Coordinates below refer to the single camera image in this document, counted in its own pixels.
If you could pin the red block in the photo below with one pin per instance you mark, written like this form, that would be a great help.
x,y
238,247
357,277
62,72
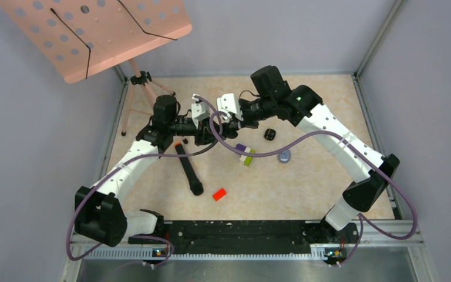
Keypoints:
x,y
218,195

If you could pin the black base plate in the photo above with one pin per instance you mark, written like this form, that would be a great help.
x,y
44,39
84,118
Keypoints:
x,y
252,237

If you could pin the purple white green block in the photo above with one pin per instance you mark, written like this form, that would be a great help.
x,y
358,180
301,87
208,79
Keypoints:
x,y
244,159

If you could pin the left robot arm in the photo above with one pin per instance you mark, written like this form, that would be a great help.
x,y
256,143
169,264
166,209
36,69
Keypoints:
x,y
98,209

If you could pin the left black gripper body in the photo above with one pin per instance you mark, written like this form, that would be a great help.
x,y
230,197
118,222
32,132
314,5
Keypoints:
x,y
201,133

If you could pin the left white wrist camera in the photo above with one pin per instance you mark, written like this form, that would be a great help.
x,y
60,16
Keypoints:
x,y
199,110

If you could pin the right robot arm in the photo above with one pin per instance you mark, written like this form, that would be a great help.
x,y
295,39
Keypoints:
x,y
369,170

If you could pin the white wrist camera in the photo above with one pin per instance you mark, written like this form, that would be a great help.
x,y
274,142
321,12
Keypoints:
x,y
229,104
199,110

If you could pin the silver blue earbud case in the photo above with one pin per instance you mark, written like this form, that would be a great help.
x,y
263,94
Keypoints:
x,y
284,157

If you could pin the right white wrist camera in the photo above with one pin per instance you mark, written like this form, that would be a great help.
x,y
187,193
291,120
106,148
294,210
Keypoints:
x,y
229,104

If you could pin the pink perforated music stand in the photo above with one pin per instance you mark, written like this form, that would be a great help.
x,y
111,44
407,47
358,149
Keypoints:
x,y
83,38

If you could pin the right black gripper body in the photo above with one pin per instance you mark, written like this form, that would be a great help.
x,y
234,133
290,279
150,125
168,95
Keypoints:
x,y
252,113

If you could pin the black earbud case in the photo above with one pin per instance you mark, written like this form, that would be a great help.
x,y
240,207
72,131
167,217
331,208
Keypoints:
x,y
270,134
229,133

